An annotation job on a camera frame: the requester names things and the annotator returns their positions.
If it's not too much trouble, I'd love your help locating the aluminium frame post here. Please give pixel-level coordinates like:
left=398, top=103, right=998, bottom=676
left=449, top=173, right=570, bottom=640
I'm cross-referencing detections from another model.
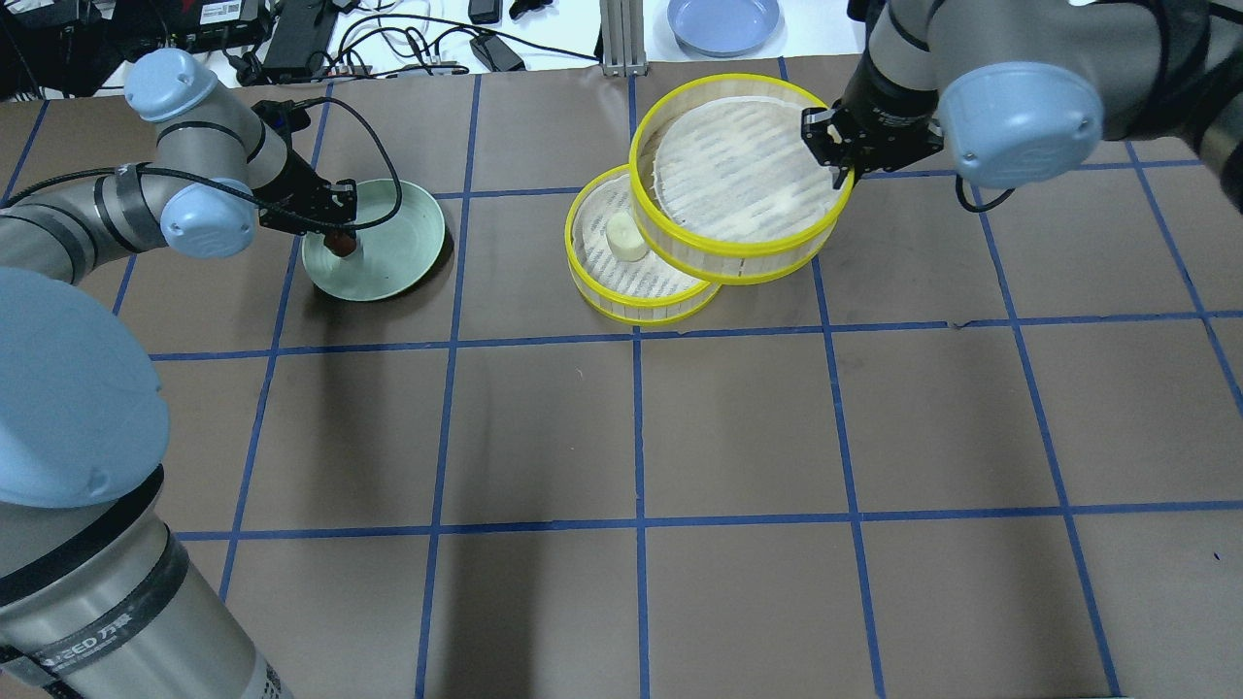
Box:
left=599, top=0, right=649, bottom=77

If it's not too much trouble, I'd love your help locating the brown bun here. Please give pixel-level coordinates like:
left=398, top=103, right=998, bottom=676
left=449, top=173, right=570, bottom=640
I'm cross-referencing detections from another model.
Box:
left=323, top=230, right=358, bottom=257

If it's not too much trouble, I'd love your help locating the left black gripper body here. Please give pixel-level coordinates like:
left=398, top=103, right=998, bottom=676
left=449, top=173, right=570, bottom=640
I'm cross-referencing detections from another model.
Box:
left=257, top=179, right=358, bottom=235

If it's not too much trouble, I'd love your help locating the green plate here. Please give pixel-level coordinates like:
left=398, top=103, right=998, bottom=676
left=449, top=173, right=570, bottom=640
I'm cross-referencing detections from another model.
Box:
left=301, top=179, right=447, bottom=302

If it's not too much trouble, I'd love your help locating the white steamer cloth liner upper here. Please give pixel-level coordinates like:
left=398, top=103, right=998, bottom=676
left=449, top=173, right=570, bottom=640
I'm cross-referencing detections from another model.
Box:
left=640, top=96, right=849, bottom=245

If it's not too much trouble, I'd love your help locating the white steamed bun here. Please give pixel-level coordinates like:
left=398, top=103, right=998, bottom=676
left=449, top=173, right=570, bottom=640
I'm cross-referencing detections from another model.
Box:
left=605, top=211, right=650, bottom=264

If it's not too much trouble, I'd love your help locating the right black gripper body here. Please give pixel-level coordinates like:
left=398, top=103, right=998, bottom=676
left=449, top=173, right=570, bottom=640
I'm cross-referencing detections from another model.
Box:
left=802, top=104, right=945, bottom=178

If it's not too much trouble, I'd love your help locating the yellow steamer basket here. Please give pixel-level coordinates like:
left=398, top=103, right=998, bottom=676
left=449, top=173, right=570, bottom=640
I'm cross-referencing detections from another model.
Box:
left=626, top=73, right=856, bottom=284
left=563, top=165, right=721, bottom=326

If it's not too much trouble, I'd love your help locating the black laptop charger brick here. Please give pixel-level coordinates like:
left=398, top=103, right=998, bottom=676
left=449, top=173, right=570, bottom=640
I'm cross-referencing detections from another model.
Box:
left=260, top=1, right=337, bottom=83

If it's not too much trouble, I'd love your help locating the black power adapter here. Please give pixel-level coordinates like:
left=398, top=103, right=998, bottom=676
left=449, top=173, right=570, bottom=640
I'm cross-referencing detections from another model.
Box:
left=469, top=34, right=525, bottom=73

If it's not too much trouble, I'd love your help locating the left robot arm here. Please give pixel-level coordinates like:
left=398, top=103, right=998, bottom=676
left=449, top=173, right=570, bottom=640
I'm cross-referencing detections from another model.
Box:
left=2, top=49, right=355, bottom=698

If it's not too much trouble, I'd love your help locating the blue plate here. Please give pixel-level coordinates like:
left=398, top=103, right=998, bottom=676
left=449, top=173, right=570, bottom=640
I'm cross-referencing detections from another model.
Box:
left=665, top=1, right=782, bottom=57

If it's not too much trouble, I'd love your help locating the white steamer cloth liner lower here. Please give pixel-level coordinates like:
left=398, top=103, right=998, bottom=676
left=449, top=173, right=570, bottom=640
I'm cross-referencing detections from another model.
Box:
left=571, top=173, right=704, bottom=299

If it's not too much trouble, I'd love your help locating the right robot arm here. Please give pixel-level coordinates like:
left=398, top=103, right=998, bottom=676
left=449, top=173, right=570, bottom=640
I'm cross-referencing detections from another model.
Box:
left=800, top=1, right=1242, bottom=206

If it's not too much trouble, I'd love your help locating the white steamer cloth liner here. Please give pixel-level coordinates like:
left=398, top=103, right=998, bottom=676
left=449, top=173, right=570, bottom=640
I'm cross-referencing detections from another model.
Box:
left=571, top=173, right=704, bottom=299
left=640, top=96, right=849, bottom=245

